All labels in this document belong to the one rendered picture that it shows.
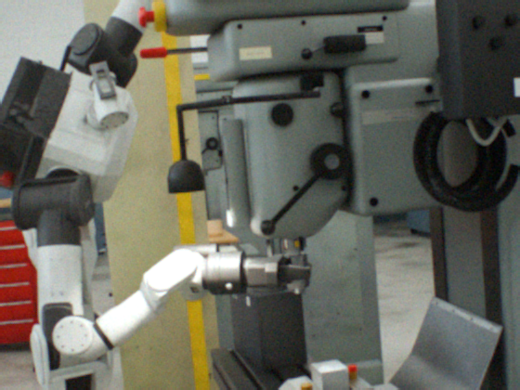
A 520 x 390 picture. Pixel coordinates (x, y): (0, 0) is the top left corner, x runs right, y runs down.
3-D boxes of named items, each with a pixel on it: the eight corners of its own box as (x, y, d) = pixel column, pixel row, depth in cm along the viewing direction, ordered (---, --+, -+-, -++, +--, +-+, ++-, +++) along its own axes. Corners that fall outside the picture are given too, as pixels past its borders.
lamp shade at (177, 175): (161, 193, 153) (158, 161, 152) (192, 188, 157) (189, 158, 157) (181, 193, 147) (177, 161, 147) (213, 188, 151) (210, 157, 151)
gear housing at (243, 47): (230, 74, 143) (226, 19, 142) (208, 84, 166) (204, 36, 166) (402, 61, 150) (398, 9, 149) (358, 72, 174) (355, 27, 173)
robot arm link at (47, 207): (18, 248, 160) (18, 182, 163) (32, 253, 169) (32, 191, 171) (73, 243, 159) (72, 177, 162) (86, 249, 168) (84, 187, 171)
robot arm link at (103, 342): (156, 317, 158) (76, 375, 154) (158, 319, 168) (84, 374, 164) (125, 274, 159) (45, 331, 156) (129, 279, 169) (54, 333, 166)
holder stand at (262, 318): (262, 371, 191) (254, 291, 189) (234, 350, 211) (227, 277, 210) (307, 363, 195) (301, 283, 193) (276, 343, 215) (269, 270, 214)
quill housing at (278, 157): (262, 245, 148) (246, 73, 145) (240, 232, 168) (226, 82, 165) (357, 233, 152) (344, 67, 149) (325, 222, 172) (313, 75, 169)
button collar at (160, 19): (156, 30, 149) (153, -3, 148) (153, 33, 154) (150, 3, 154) (167, 29, 149) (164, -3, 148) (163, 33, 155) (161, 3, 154)
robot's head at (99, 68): (97, 118, 171) (93, 99, 164) (86, 86, 174) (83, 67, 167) (124, 110, 172) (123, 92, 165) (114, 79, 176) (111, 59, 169)
